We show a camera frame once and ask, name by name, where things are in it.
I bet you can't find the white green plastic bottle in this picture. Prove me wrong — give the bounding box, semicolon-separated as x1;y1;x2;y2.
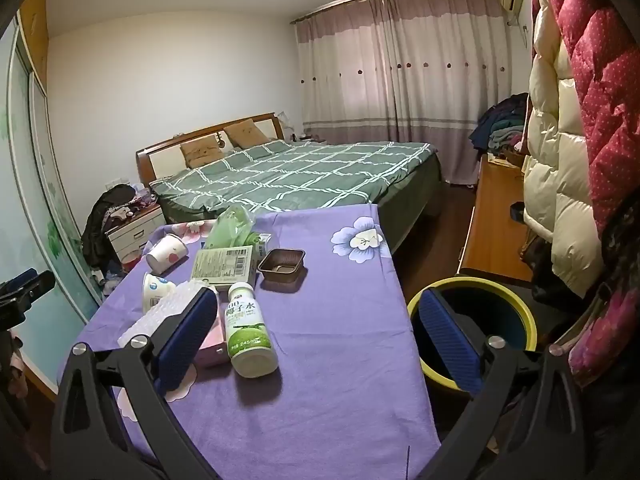
222;281;280;379

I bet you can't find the brown pillow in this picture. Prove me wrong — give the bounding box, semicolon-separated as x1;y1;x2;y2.
223;119;271;150
179;140;226;168

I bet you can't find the black bag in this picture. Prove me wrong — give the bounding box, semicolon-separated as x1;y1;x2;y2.
522;235;556;303

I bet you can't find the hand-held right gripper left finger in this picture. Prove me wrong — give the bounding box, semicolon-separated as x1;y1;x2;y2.
50;285;223;480

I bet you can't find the cream down jacket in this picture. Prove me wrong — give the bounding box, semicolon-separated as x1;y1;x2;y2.
522;0;608;298

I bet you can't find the pile of folded clothes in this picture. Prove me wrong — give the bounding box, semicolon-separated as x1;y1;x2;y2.
468;92;531;161

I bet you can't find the green white drink carton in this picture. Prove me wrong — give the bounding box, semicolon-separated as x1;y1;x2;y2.
250;232;273;268

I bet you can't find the dark clothes heap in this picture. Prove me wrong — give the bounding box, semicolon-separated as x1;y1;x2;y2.
81;183;161;268

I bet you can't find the red dotted down jacket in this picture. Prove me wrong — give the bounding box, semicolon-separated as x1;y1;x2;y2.
540;0;640;241

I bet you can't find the brown plastic tray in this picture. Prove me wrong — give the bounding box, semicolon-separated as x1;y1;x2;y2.
257;248;307;283

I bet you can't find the pink floral garment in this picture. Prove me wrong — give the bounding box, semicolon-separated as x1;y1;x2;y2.
567;280;640;386

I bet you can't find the wooden bed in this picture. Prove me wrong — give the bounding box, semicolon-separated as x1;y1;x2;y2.
135;111;443;256

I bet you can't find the pale green sliding wardrobe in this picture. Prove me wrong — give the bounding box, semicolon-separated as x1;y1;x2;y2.
0;0;106;401

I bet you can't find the pale green cardboard box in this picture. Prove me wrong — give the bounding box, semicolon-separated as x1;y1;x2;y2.
190;245;257;291

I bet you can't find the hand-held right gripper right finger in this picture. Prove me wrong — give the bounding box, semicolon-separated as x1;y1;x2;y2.
400;287;588;480

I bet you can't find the white blue yogurt cup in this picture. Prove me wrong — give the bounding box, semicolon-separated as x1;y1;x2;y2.
141;272;176;317

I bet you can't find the yellow rimmed blue trash bin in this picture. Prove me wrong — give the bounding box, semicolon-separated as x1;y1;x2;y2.
407;276;538;393

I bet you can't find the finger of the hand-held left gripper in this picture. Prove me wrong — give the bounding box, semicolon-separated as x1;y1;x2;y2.
0;271;57;307
0;269;41;288

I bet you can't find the pink white curtain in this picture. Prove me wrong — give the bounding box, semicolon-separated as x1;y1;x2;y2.
292;0;516;186

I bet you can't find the pink milk carton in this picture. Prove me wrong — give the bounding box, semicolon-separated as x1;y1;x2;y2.
192;317;233;370

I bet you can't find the purple floral tablecloth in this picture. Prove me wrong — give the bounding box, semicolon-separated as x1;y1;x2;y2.
57;203;443;480

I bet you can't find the wooden low cabinet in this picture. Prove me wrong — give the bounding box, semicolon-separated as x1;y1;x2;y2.
457;152;536;283

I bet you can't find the green plastic bag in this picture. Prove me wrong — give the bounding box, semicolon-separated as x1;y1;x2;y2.
206;205;261;251

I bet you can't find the white wooden nightstand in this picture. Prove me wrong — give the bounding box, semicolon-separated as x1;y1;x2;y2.
104;205;167;271

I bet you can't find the white paper cup pink print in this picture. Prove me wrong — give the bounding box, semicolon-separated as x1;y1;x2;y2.
145;233;189;276

